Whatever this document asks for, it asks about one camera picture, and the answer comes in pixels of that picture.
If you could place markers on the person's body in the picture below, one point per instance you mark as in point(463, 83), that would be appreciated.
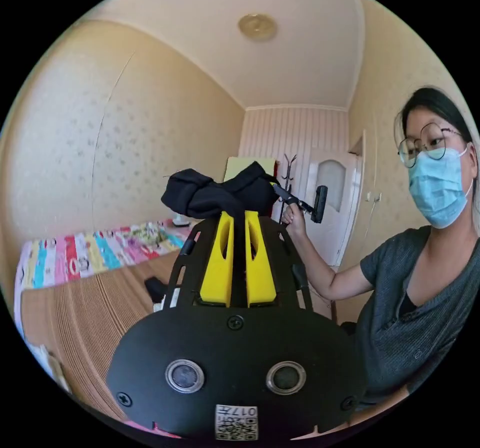
point(412, 305)

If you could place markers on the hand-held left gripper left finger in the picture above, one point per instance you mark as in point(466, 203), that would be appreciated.
point(217, 268)

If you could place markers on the white door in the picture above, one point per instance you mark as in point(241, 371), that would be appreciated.
point(332, 215)

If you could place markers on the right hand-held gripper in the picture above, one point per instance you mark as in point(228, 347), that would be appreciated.
point(288, 195)

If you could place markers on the person's right forearm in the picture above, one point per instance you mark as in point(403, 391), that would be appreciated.
point(317, 268)

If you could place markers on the black coat rack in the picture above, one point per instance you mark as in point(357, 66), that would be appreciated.
point(288, 172)

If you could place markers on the round ceiling lamp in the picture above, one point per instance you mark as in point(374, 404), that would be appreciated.
point(257, 27)

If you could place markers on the pile of clothes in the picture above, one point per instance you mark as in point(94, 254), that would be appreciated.
point(155, 290)

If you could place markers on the black pants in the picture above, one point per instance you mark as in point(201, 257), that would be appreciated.
point(221, 193)

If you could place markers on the person's left forearm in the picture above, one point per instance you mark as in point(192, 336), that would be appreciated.
point(386, 399)

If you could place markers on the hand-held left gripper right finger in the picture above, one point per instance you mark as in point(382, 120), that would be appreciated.
point(260, 275)

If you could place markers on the person's right hand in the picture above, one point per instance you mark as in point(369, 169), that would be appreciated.
point(295, 220)

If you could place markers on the bed with mat and sheet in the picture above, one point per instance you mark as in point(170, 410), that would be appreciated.
point(93, 324)

